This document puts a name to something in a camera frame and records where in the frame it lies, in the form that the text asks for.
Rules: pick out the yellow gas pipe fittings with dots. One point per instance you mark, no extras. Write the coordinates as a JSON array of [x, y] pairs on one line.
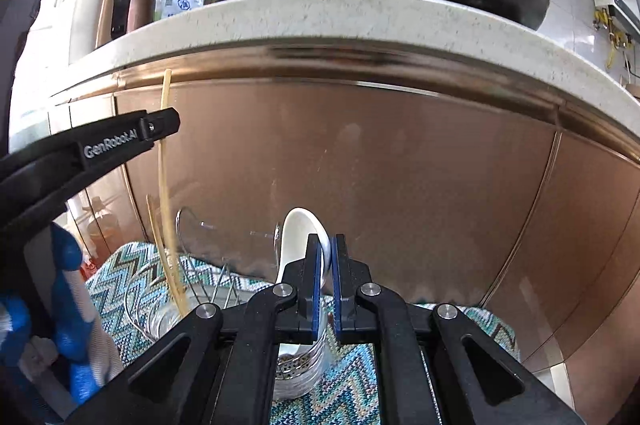
[[612, 40]]

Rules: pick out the white storage box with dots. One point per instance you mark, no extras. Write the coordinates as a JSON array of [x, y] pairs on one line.
[[87, 5]]

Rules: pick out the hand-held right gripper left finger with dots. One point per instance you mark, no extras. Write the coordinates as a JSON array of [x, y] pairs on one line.
[[315, 290]]

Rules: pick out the white ceramic spoon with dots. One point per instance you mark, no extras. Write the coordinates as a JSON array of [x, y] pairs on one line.
[[296, 232]]

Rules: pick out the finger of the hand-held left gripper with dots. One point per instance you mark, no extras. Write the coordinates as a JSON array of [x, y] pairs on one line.
[[100, 147]]

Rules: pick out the person's left hand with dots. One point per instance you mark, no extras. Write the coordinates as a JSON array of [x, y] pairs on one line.
[[67, 295]]

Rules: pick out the brown glass jug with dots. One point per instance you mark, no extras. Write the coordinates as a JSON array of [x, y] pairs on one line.
[[100, 230]]

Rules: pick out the zigzag woven mat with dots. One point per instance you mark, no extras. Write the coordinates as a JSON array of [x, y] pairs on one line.
[[355, 385]]

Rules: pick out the glass sliding door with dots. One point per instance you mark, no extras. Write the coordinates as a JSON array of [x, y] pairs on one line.
[[35, 70]]

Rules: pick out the wooden chopstick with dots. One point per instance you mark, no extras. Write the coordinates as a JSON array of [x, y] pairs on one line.
[[164, 185]]

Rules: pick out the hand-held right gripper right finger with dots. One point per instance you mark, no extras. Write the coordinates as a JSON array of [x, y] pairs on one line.
[[337, 290]]

